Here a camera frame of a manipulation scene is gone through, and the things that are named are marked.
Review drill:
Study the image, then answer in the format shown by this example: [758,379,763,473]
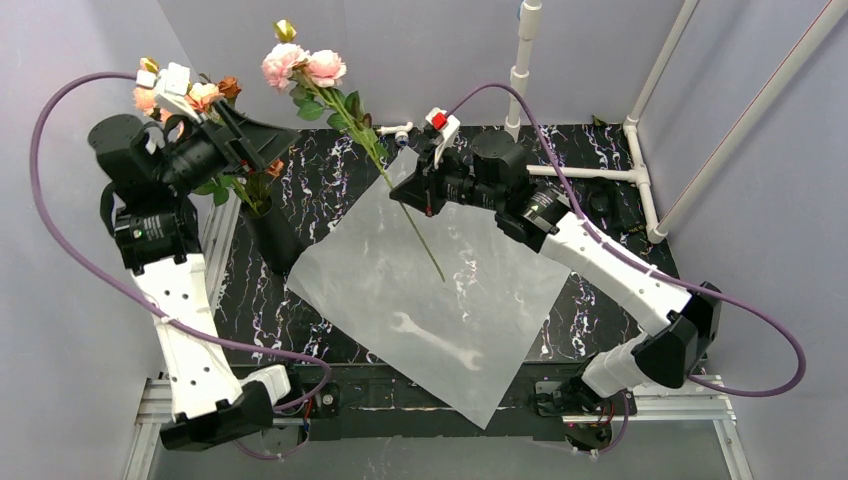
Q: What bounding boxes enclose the small pink flower stems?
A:
[260,18,448,284]

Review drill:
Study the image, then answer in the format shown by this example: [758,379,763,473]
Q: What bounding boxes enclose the white wrapping paper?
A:
[286,145,572,431]

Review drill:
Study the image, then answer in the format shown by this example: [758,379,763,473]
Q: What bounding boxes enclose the black ribbon gold lettering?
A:
[572,177,645,236]

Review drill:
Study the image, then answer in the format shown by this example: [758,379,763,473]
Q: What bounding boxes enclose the pink orange flower bunch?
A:
[133,57,242,129]

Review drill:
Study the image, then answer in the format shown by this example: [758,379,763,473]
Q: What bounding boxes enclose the dark orange flower stems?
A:
[192,158,285,218]

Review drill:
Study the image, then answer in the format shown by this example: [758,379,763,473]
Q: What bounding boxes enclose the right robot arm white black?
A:
[390,130,720,415]

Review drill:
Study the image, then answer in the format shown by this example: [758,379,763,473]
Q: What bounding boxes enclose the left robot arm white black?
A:
[88,101,298,451]

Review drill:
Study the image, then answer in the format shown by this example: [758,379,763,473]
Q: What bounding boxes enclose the black cylindrical vase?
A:
[240,201,306,276]

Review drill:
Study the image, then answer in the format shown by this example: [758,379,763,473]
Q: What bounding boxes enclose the small white pipe fitting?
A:
[375,121,414,148]

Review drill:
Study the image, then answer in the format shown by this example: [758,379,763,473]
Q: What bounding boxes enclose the silver open-end wrench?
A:
[391,312,482,371]

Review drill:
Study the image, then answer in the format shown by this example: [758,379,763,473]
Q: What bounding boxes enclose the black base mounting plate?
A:
[274,362,637,450]

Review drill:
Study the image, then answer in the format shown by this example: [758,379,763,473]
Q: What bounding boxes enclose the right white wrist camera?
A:
[425,107,461,170]

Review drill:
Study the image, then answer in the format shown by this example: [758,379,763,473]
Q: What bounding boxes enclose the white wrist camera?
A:
[425,107,461,170]
[135,62,203,124]

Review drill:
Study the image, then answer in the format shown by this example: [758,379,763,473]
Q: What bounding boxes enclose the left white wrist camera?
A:
[135,62,203,124]

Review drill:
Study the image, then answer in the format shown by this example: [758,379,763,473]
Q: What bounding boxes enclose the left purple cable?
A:
[29,71,333,462]

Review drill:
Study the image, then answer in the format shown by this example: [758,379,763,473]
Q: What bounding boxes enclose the purple cable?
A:
[447,82,808,457]
[29,71,333,462]

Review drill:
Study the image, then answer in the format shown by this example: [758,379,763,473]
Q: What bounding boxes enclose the white pvc pipe frame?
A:
[528,1,847,248]

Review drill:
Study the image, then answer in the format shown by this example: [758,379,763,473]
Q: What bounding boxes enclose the aluminium frame rail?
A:
[123,192,754,480]

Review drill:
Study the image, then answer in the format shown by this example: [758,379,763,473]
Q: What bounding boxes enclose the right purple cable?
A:
[447,82,808,457]

